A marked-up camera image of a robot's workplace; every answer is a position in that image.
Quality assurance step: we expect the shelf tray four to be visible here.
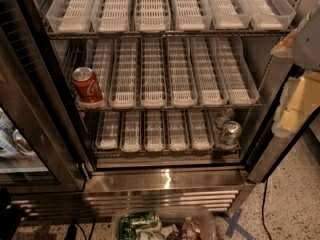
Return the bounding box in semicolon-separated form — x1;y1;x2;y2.
171;0;212;31
167;111;189;151
166;38;198;108

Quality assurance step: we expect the silver green 7up can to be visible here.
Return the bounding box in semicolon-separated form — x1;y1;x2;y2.
219;121;242;147

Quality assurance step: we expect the bottom shelf tray four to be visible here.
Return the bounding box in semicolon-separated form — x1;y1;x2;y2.
167;111;189;151

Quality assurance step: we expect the right fridge door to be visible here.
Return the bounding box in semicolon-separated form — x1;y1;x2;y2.
240;0;320;184

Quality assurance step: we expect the clear plastic bin on floor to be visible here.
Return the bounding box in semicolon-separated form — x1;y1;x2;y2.
111;206;217;240

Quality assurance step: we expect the black cable on floor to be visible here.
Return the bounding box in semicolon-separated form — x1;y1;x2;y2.
260;179;273;240

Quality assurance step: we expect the top shelf tray five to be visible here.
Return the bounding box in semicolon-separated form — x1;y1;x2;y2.
208;0;252;29

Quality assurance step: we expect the middle shelf tray five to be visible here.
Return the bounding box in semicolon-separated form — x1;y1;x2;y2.
190;38;228;107

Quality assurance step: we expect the left glass fridge door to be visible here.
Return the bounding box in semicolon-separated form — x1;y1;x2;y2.
0;0;88;195

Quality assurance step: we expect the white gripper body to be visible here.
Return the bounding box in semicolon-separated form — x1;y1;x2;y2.
293;4;320;71

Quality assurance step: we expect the middle shelf tray six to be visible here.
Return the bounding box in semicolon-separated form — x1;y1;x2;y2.
212;37;259;106

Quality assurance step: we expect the shelf tray five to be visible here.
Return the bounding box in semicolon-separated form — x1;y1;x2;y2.
190;38;228;107
188;110;213;150
208;0;252;29

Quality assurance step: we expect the top shelf tray one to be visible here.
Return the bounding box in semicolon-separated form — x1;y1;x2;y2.
46;0;95;33

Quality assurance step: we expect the red coca-cola can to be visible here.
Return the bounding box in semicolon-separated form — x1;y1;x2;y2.
72;67;103;103

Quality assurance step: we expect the shelf tray one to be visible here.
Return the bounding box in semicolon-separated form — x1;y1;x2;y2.
95;112;120;150
46;0;95;33
76;39;113;109

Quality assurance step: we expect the top shelf tray two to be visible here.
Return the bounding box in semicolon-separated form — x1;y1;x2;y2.
90;0;131;33

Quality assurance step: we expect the bottom shelf tray three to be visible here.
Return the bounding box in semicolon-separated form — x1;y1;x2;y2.
145;111;165;152

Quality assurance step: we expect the top shelf tray three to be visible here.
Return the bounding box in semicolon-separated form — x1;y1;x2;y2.
134;0;171;32

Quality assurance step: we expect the silver can behind 7up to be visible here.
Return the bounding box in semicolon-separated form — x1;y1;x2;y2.
214;108;235;129

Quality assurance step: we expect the middle shelf tray four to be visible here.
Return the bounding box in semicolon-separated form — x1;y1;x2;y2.
166;38;198;108

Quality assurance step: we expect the bottom shelf tray six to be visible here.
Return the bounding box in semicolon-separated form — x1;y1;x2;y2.
209;109;238;150

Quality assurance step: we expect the red bottle in bin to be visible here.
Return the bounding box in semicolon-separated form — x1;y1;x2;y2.
182;217;201;240

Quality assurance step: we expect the shelf tray six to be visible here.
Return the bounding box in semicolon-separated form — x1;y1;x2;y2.
212;37;259;106
247;0;296;30
209;109;238;150

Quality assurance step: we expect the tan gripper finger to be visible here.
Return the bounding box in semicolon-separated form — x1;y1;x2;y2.
272;71;320;138
271;29;297;58

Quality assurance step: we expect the top shelf tray four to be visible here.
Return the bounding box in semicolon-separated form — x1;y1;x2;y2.
171;0;212;31

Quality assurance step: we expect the shelf tray two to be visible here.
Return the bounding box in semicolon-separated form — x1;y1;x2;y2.
90;0;131;33
120;111;141;152
109;39;137;109

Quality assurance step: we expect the bottom shelf tray two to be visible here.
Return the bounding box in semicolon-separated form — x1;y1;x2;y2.
120;111;141;152

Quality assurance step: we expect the middle shelf tray three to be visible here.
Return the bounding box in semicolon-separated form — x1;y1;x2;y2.
140;38;167;108

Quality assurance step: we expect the green can in bin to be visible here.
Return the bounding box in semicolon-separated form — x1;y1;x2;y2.
118;211;160;240

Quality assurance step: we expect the middle shelf tray two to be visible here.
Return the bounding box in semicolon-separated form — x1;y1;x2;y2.
109;39;137;109

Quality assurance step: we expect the middle shelf tray one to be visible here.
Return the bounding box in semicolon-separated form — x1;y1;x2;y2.
76;39;113;109

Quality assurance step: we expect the top shelf tray six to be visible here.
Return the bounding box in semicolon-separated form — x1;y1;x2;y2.
247;0;296;30

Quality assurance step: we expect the bottom shelf tray one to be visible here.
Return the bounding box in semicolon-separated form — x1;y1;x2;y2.
95;112;120;150

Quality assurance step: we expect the bottom shelf tray five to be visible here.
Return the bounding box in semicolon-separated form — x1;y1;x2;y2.
188;110;213;150

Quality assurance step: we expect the shelf tray three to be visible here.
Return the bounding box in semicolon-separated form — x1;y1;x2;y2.
134;0;171;32
145;111;165;152
140;38;167;108

